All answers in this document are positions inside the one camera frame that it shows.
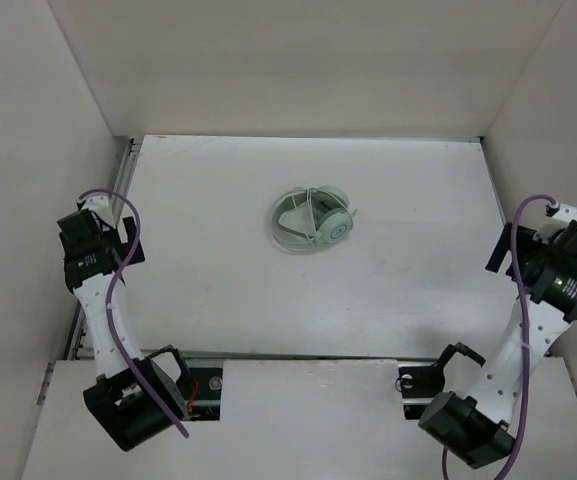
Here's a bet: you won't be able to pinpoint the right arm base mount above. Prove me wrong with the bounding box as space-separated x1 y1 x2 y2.
395 342 485 421

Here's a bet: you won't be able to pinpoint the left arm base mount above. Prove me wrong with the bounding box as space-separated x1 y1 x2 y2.
180 358 224 422

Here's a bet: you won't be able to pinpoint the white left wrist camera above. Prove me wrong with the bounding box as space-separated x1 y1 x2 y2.
77 193 117 228

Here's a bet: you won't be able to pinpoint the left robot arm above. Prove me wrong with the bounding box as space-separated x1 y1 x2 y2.
58 209 192 452

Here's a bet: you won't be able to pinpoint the mint green headphones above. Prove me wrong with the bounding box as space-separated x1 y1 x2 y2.
270 185 357 253

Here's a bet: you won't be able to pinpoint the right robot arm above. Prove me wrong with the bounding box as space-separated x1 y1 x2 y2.
418 220 577 469

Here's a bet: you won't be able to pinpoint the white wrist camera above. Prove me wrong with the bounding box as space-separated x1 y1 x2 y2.
77 193 117 228
534 202 577 244

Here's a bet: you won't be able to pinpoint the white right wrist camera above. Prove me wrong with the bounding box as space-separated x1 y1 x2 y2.
534 202 577 244

